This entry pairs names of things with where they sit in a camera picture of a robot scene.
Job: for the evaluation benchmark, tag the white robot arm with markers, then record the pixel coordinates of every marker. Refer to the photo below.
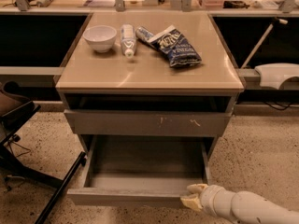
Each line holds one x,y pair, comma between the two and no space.
241,207

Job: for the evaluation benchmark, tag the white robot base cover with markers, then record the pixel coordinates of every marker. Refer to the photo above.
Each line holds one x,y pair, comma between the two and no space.
273,75

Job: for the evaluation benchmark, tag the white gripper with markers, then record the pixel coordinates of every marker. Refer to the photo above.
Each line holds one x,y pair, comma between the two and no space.
207,197

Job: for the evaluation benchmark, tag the blue vinegar chips bag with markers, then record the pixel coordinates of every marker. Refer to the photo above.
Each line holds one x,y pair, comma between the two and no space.
171,43

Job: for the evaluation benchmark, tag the white bowl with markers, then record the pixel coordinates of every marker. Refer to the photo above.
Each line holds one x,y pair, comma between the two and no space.
100,38

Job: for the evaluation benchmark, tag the grey drawer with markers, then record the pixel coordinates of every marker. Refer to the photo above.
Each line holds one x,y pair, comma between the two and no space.
147,123
133,171

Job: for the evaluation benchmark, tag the grey top drawer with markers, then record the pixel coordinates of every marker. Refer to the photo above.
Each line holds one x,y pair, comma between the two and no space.
147,123

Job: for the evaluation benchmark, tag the clear plastic water bottle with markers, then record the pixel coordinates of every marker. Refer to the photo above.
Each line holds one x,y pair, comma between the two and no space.
128,40

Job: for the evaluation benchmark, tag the grey drawer cabinet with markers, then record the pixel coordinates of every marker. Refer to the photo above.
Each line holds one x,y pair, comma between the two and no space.
146,82

